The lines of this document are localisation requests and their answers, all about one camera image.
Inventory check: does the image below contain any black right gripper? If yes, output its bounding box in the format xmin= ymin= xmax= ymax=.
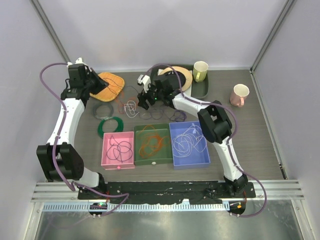
xmin=137 ymin=82 xmax=164 ymax=111

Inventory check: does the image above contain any white cable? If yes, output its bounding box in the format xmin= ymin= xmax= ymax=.
xmin=123 ymin=100 xmax=141 ymax=119
xmin=172 ymin=122 xmax=208 ymax=158

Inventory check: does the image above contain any orange cable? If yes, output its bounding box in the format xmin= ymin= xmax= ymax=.
xmin=136 ymin=124 xmax=171 ymax=160
xmin=113 ymin=91 xmax=128 ymax=115

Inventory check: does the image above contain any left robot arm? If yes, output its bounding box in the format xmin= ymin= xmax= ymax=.
xmin=36 ymin=58 xmax=108 ymax=200

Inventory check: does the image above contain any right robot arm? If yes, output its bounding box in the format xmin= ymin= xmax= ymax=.
xmin=137 ymin=71 xmax=248 ymax=198

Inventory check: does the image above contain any wooden cutting board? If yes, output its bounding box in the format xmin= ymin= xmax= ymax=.
xmin=90 ymin=72 xmax=125 ymax=102

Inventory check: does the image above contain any white square plate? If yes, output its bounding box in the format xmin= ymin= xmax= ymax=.
xmin=156 ymin=68 xmax=193 ymax=97

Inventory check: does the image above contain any black and tan plate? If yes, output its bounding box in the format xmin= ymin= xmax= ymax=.
xmin=158 ymin=65 xmax=194 ymax=94

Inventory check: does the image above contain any green box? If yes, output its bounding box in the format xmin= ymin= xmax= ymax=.
xmin=134 ymin=123 xmax=173 ymax=166

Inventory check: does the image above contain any dark green tray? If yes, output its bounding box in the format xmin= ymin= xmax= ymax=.
xmin=149 ymin=64 xmax=210 ymax=100

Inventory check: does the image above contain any yellow mug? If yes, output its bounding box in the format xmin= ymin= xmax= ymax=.
xmin=192 ymin=61 xmax=209 ymax=83

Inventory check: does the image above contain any pink box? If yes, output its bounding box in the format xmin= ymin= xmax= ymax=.
xmin=101 ymin=131 xmax=135 ymax=170

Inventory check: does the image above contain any blue box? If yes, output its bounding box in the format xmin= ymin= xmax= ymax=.
xmin=169 ymin=121 xmax=211 ymax=170

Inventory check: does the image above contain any pink mug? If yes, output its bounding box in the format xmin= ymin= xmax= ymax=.
xmin=229 ymin=84 xmax=250 ymax=107

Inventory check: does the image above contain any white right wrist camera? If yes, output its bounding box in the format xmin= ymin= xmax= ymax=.
xmin=137 ymin=74 xmax=151 ymax=93

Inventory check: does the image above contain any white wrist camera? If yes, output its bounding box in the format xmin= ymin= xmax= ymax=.
xmin=67 ymin=57 xmax=90 ymax=70
xmin=137 ymin=74 xmax=151 ymax=93

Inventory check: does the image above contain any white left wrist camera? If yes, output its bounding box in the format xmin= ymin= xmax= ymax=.
xmin=67 ymin=57 xmax=90 ymax=70

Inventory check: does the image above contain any grey cable coil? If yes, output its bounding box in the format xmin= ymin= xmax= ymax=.
xmin=92 ymin=103 xmax=115 ymax=120

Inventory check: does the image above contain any green cable coil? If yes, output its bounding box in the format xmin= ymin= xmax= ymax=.
xmin=97 ymin=116 xmax=125 ymax=139

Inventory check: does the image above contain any aluminium corner post left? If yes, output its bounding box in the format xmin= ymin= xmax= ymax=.
xmin=30 ymin=0 xmax=71 ymax=62

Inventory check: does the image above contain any aluminium corner post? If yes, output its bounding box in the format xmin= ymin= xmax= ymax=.
xmin=250 ymin=0 xmax=297 ymax=73
xmin=30 ymin=0 xmax=71 ymax=62

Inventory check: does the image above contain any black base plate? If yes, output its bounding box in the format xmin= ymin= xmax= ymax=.
xmin=94 ymin=181 xmax=256 ymax=205

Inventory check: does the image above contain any white slotted cable duct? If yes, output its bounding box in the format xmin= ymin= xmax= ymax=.
xmin=42 ymin=200 xmax=230 ymax=212

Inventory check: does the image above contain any aluminium front rail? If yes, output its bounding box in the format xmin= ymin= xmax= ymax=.
xmin=31 ymin=180 xmax=305 ymax=203

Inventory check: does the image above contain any aluminium corner post right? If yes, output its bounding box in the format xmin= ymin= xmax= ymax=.
xmin=250 ymin=0 xmax=297 ymax=73

